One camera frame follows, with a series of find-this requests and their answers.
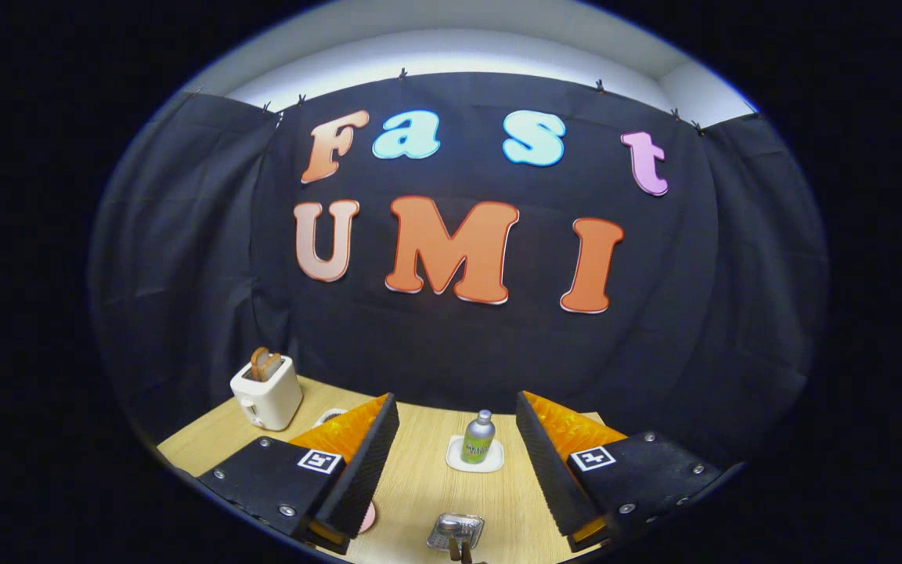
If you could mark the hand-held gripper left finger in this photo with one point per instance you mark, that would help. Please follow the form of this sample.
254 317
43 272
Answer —
365 470

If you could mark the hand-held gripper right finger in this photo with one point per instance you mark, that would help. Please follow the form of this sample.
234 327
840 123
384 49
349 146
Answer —
549 470

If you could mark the pink round plate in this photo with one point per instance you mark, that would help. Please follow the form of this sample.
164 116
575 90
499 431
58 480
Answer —
369 518

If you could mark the white divided bean dish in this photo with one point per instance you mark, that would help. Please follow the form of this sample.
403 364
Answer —
330 415

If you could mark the green soda bottle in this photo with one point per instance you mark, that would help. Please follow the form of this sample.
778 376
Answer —
478 442

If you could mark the white square coaster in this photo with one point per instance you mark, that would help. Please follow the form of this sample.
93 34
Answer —
453 462

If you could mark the white toaster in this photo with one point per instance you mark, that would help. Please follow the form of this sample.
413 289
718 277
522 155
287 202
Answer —
271 403

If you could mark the toast slices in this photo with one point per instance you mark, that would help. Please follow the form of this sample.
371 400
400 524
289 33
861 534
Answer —
263 364

